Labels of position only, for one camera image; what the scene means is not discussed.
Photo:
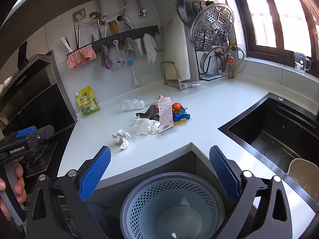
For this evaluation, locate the metal spoon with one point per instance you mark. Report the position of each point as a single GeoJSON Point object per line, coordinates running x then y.
{"type": "Point", "coordinates": [120, 61]}

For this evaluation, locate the yellow seasoning pouch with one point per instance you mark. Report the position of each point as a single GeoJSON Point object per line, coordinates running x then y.
{"type": "Point", "coordinates": [87, 103]}

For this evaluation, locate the metal cutting board rack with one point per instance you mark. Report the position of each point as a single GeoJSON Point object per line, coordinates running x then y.
{"type": "Point", "coordinates": [172, 81]}

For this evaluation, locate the white bottle brush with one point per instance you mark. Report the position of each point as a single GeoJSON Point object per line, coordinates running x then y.
{"type": "Point", "coordinates": [134, 78]}

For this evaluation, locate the white tissue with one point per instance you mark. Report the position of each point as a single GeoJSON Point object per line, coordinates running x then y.
{"type": "Point", "coordinates": [122, 139]}
{"type": "Point", "coordinates": [144, 127]}

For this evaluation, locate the dark grey wall rack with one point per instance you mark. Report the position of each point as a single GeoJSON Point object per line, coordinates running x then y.
{"type": "Point", "coordinates": [124, 33]}

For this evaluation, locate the brown hanging cloth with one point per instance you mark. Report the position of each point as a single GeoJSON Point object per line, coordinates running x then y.
{"type": "Point", "coordinates": [104, 54]}

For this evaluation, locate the black gas stove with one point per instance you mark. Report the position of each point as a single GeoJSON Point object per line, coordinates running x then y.
{"type": "Point", "coordinates": [41, 159]}

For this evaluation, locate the grey perforated waste basket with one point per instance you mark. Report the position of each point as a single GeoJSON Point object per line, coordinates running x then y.
{"type": "Point", "coordinates": [172, 199]}

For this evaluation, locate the printed snack bag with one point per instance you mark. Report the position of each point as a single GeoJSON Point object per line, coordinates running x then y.
{"type": "Point", "coordinates": [165, 114]}

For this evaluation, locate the black lid rack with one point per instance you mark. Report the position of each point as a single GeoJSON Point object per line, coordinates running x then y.
{"type": "Point", "coordinates": [211, 77]}

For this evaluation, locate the bundle of white chopsticks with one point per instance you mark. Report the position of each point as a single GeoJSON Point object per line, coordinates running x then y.
{"type": "Point", "coordinates": [66, 45]}

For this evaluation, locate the purple hanging cloth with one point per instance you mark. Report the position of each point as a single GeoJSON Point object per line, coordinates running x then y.
{"type": "Point", "coordinates": [109, 63]}

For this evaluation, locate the black range hood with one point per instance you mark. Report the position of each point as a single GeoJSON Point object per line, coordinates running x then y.
{"type": "Point", "coordinates": [32, 92]}

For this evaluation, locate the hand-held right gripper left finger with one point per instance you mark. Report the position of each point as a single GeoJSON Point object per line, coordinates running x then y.
{"type": "Point", "coordinates": [94, 171]}

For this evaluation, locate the metal wall pipe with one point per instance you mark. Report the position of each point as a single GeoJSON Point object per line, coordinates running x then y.
{"type": "Point", "coordinates": [99, 7]}
{"type": "Point", "coordinates": [142, 12]}

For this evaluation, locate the clear plastic bag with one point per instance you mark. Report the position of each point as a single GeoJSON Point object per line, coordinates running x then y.
{"type": "Point", "coordinates": [129, 104]}

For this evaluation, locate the black cloth piece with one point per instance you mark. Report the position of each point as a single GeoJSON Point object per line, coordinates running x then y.
{"type": "Point", "coordinates": [149, 110]}

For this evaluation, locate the black sink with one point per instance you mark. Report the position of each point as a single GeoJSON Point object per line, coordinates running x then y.
{"type": "Point", "coordinates": [274, 124]}

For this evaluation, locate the wall outlet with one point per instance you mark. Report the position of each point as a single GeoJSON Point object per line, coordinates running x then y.
{"type": "Point", "coordinates": [79, 15]}

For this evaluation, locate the black chopsticks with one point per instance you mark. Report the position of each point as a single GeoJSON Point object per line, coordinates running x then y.
{"type": "Point", "coordinates": [76, 37]}

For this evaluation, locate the wooden spatula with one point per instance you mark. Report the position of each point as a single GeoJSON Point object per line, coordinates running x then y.
{"type": "Point", "coordinates": [113, 28]}

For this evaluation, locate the pink wavy cloth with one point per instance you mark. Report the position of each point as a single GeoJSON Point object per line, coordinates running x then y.
{"type": "Point", "coordinates": [81, 57]}

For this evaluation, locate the grey hanging cloth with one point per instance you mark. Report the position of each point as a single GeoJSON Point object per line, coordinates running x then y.
{"type": "Point", "coordinates": [133, 47]}

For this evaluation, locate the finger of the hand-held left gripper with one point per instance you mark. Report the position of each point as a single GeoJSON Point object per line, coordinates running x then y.
{"type": "Point", "coordinates": [25, 132]}
{"type": "Point", "coordinates": [46, 132]}

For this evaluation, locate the blue plastic toy piece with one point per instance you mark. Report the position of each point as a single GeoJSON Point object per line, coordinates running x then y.
{"type": "Point", "coordinates": [180, 117]}

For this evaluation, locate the black phone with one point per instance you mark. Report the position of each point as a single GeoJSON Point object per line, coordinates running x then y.
{"type": "Point", "coordinates": [23, 52]}

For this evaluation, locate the white hanging cloth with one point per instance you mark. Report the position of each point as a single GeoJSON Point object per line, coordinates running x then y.
{"type": "Point", "coordinates": [150, 47]}

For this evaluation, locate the person's left hand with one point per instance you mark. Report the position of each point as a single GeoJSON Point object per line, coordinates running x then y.
{"type": "Point", "coordinates": [18, 179]}

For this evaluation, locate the beige plastic bowl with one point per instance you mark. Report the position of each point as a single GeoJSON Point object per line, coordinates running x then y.
{"type": "Point", "coordinates": [299, 166]}

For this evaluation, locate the white cutting board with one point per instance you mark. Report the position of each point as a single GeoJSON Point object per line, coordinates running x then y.
{"type": "Point", "coordinates": [174, 44]}

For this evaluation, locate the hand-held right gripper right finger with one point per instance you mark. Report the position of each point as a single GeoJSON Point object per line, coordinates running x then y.
{"type": "Point", "coordinates": [224, 171]}

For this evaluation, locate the printed glass mug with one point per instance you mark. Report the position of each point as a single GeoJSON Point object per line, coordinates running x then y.
{"type": "Point", "coordinates": [301, 63]}

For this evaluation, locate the brown window frame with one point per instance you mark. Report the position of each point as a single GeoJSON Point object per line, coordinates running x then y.
{"type": "Point", "coordinates": [245, 29]}

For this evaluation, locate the orange plastic piece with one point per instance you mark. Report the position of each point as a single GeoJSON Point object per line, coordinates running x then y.
{"type": "Point", "coordinates": [177, 106]}

